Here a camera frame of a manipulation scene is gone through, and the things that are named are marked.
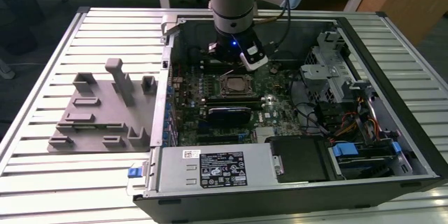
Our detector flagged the black graphics card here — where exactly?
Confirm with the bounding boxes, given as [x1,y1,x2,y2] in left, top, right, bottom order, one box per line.
[205,106,252,125]

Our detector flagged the silver metal drive cage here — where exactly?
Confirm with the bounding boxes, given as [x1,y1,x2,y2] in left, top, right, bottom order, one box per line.
[299,30,373,105]

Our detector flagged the silver disk bay cage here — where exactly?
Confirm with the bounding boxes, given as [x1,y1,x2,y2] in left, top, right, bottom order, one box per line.
[327,140,417,183]

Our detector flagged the grey stand foot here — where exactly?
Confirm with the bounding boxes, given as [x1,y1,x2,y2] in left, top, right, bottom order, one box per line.
[0,57,17,80]

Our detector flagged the orange yellow power wires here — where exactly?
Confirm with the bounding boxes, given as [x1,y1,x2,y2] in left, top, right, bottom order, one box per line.
[332,119,383,142]

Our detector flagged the green motherboard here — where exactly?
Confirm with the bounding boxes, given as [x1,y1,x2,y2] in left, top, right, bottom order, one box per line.
[169,62,305,147]

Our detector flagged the black office chair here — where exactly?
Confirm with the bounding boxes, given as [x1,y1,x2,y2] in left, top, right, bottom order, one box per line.
[0,0,48,56]

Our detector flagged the black plastic cover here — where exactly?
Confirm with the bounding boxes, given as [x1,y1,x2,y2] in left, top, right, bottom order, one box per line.
[265,135,332,184]

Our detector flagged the wooden cabinet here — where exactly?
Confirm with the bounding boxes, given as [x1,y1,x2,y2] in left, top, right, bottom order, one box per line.
[356,0,448,44]

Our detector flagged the black PC case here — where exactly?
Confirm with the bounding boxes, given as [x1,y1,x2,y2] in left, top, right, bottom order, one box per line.
[125,11,448,222]

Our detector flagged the grey power supply unit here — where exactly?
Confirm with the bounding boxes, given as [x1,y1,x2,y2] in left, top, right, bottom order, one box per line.
[156,144,281,193]

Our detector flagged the CPU socket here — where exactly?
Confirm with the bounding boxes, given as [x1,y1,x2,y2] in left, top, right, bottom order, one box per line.
[217,74,256,99]

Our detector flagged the grey parts rack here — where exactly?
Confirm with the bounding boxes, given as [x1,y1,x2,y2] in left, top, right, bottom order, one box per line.
[48,58,159,154]

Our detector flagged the silver heatsink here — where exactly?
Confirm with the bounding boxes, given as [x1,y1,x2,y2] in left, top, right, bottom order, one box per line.
[257,126,277,143]

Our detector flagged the blue disk carrier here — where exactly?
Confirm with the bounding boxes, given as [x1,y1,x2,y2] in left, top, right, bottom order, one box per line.
[331,141,403,161]

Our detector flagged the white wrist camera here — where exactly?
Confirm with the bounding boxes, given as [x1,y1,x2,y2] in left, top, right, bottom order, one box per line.
[239,45,269,72]

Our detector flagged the cable with brass plug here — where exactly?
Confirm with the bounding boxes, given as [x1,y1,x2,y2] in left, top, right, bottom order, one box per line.
[255,16,281,25]

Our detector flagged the black camera cable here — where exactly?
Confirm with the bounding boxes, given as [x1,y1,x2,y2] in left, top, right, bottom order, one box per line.
[269,0,293,51]

